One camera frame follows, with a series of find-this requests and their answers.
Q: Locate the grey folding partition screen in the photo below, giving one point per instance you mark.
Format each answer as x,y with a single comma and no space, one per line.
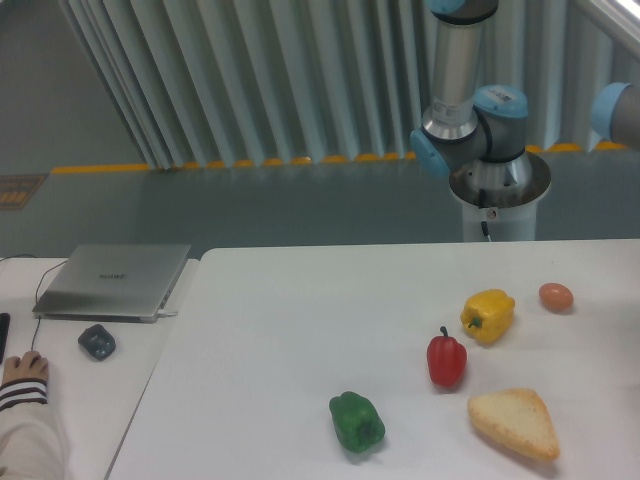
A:
232,82

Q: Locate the black phone at edge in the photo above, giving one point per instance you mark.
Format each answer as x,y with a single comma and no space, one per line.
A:
5,320

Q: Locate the green bell pepper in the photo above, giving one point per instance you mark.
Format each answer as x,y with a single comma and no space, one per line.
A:
357,424

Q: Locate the yellow bell pepper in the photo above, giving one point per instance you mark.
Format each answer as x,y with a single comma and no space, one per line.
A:
487,315

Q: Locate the dark grey small tray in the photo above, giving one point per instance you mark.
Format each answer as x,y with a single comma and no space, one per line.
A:
97,342

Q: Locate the red bell pepper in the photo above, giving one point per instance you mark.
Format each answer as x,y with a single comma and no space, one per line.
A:
446,359

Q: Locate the person's hand on mouse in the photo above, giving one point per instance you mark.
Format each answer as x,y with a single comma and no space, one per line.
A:
32,366

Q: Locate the brown egg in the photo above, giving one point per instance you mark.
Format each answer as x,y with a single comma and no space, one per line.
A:
556,297

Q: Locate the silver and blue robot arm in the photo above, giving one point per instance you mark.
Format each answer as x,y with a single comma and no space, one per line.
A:
452,75

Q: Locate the silver closed laptop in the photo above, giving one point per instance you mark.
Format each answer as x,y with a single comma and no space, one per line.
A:
114,282

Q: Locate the triangular toasted bread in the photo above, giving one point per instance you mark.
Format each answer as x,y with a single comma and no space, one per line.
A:
517,419

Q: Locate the cream sleeve forearm striped cuff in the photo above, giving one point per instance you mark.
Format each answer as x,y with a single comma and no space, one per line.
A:
31,445

